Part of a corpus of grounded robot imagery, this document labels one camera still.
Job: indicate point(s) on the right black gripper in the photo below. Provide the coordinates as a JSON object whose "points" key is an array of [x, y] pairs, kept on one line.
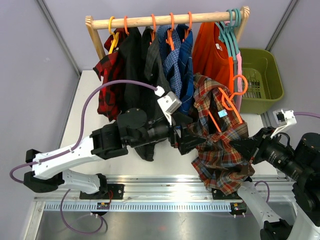
{"points": [[254, 148]]}

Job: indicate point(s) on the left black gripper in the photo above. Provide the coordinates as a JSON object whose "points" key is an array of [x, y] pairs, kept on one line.
{"points": [[188, 139]]}

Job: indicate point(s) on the brown red plaid shirt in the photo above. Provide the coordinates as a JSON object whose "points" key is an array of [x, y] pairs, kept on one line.
{"points": [[218, 164]]}

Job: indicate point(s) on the orange hanger of plaid shirt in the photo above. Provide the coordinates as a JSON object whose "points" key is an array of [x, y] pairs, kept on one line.
{"points": [[219, 107]]}

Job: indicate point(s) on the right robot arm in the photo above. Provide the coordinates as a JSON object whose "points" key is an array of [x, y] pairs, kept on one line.
{"points": [[302, 165]]}

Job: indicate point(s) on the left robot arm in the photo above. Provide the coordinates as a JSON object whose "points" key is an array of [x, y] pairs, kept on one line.
{"points": [[52, 170]]}

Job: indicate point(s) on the dark pinstripe shirt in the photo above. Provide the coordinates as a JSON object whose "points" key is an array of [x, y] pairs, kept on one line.
{"points": [[152, 74]]}

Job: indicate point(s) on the light blue checked shirt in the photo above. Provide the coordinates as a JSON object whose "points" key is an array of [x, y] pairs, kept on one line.
{"points": [[170, 59]]}

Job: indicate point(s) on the orange t-shirt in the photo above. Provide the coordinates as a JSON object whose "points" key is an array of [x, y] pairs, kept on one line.
{"points": [[210, 56]]}

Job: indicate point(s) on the grey t-shirt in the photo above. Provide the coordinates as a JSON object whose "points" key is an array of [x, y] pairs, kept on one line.
{"points": [[236, 64]]}

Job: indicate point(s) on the dark blue plaid shirt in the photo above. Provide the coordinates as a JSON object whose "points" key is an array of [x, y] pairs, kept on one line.
{"points": [[185, 65]]}

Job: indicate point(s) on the orange hanger of checked shirt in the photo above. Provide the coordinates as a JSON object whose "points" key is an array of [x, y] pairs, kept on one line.
{"points": [[169, 39]]}

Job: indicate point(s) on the teal hanger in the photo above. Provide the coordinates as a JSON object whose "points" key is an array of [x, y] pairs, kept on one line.
{"points": [[234, 22], [225, 35], [231, 32]]}

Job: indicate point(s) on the yellow plastic hanger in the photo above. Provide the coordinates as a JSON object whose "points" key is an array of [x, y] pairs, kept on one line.
{"points": [[115, 36]]}

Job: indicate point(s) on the orange hanger of pinstripe shirt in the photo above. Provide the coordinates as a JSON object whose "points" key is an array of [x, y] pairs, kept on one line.
{"points": [[153, 33]]}

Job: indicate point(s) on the orange hanger of blue shirt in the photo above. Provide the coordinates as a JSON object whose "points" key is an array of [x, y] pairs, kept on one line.
{"points": [[189, 22]]}

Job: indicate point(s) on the orange hanger of black shirt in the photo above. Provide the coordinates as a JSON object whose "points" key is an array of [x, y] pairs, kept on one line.
{"points": [[126, 24]]}

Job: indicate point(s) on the green plastic basket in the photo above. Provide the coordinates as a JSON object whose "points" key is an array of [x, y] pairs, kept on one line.
{"points": [[264, 82]]}

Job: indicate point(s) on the wooden clothes rack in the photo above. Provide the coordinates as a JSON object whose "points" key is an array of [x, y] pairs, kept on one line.
{"points": [[93, 26]]}

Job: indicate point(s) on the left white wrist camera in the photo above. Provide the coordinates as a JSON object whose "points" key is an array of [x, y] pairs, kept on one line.
{"points": [[168, 103]]}

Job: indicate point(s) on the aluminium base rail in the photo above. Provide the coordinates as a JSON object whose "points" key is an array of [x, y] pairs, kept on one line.
{"points": [[182, 193]]}

